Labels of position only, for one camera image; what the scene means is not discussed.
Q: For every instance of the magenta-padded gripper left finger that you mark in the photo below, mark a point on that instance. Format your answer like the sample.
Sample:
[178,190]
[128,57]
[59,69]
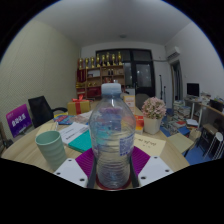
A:
[70,171]

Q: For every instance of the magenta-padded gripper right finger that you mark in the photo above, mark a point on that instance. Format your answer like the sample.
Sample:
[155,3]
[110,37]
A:
[155,170]

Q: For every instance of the clear plastic water bottle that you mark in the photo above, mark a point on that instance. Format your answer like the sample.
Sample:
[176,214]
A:
[112,140]

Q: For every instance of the yellow paper envelope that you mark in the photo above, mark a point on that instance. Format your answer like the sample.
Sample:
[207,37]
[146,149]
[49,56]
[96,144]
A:
[150,144]

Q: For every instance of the pale green cup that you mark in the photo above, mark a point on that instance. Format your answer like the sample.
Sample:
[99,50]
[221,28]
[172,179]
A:
[51,150]

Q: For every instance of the teal notebook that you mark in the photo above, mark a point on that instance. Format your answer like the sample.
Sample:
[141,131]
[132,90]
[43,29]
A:
[81,141]

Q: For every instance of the small light wooden table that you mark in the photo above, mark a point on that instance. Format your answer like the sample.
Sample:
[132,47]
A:
[180,142]

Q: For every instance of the white printed paper sheet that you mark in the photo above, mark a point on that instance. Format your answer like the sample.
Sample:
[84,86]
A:
[73,131]

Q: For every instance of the orange book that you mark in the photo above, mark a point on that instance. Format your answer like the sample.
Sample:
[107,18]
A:
[139,121]

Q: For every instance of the blue printed book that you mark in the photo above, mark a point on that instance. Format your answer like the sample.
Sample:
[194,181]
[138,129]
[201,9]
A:
[63,119]

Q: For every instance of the pink flowers in white pot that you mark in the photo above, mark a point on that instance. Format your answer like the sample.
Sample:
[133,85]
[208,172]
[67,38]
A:
[154,110]

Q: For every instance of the yellow gift box red ribbon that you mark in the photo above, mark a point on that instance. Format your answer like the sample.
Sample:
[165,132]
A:
[75,108]

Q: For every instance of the stack of books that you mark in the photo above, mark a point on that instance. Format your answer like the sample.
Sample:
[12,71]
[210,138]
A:
[181,111]

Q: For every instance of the black office chair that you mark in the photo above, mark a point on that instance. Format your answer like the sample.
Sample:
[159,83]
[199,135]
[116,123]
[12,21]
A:
[40,111]

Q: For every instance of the dark wooden stool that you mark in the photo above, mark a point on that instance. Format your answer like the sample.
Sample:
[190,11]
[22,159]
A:
[210,128]

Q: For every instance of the grey upholstered chair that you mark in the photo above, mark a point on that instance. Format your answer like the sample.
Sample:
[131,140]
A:
[141,99]

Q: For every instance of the purple sign board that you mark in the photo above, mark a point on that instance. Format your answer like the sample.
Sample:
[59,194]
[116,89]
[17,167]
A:
[19,120]

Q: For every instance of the small standing picture card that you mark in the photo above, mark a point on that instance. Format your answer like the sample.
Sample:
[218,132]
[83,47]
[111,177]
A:
[130,101]

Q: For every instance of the black tripod stand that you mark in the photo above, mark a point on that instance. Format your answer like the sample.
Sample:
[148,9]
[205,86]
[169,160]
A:
[160,88]

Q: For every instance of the cluttered wooden side desk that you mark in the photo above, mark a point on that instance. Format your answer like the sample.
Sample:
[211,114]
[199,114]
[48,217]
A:
[213,108]

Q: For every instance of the black computer monitor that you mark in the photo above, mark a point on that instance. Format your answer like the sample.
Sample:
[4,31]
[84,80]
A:
[193,90]

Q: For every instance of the dark glass double door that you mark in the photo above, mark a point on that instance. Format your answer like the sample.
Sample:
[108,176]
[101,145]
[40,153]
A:
[143,75]

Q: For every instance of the wooden shelf unit with trophies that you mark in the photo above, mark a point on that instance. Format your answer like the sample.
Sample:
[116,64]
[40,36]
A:
[96,78]

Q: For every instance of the white wall air conditioner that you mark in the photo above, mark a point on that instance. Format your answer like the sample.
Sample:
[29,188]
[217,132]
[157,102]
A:
[173,53]

